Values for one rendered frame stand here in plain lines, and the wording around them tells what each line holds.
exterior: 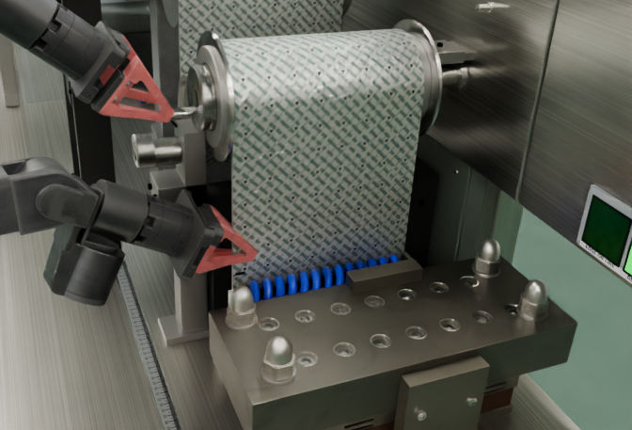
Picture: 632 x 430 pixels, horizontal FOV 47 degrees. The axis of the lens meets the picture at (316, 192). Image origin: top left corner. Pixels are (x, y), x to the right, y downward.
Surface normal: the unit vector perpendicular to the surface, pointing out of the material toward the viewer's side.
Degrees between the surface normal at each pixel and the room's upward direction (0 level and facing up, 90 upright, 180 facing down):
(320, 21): 92
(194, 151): 90
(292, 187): 90
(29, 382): 0
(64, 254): 82
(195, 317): 90
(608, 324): 0
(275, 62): 42
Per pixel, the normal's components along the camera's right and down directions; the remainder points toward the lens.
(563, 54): -0.92, 0.14
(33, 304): 0.05, -0.89
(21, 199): 0.52, 0.26
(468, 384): 0.39, 0.44
